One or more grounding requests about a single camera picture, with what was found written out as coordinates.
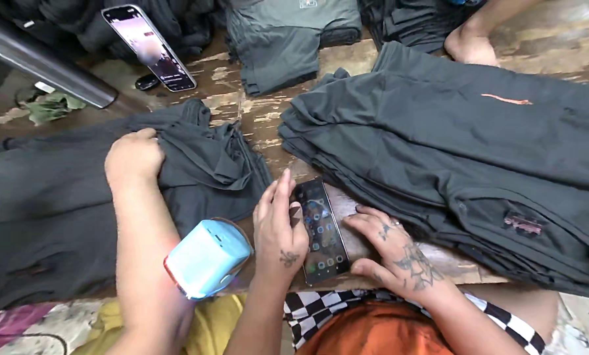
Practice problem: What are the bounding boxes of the person's right hand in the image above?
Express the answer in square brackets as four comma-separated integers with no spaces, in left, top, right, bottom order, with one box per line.
[343,205,444,303]

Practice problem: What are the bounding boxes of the person's left hand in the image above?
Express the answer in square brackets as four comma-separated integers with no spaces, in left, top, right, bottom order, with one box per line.
[252,169,310,292]

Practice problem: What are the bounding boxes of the person's right forearm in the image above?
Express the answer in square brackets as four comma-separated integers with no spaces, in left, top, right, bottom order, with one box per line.
[415,278,529,355]

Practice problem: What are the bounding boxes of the person's left forearm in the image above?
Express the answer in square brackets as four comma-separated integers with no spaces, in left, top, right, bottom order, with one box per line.
[224,276,292,355]

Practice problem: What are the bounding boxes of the black smartphone with app icons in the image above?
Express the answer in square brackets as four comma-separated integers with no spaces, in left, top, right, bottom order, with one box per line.
[291,177,351,287]

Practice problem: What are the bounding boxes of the person's body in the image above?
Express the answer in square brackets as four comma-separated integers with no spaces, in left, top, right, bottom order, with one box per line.
[294,301,457,355]

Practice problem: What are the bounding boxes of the stack of dark grey trousers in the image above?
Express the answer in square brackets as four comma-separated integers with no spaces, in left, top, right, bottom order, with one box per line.
[278,41,589,302]

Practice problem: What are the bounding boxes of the light blue box-shaped device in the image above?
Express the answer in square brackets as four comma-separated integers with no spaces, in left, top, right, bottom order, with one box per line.
[163,217,254,301]

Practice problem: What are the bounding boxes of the stack of folded grey garments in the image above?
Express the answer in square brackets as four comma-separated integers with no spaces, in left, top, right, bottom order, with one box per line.
[224,0,363,97]

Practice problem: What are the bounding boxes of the small black oval object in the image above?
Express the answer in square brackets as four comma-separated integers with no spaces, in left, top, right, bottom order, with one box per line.
[135,74,161,91]

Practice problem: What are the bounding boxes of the white-framed smartphone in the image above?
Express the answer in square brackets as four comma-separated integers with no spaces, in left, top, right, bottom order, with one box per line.
[101,4,197,93]

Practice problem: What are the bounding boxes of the pile of black garments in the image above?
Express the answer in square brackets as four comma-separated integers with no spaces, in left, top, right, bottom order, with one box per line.
[359,0,487,54]
[1,0,226,73]

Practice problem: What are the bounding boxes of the stack of black trousers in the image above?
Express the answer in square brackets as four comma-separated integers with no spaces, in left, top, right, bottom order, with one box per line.
[0,99,274,316]

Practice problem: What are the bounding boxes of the green leaves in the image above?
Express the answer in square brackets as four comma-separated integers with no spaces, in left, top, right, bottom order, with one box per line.
[22,93,86,127]

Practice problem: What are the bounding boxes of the dark metal pole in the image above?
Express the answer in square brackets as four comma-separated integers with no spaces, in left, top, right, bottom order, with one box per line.
[0,6,118,109]

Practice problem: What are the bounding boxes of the purple cloth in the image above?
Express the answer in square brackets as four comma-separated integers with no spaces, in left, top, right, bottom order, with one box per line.
[0,302,59,355]

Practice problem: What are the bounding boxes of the black cable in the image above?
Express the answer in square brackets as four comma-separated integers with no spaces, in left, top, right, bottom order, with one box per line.
[0,333,68,355]

